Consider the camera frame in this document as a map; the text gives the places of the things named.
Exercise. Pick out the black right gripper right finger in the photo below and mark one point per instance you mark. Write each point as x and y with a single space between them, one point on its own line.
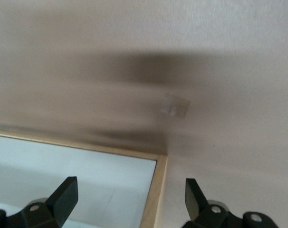
194 199

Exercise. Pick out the clear tape piece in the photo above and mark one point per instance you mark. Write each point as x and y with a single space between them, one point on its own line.
176 107

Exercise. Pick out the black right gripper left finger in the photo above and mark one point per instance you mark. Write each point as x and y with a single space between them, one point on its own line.
60 197

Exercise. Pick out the white drawer with wooden rim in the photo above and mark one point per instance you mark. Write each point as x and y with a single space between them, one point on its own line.
98 171

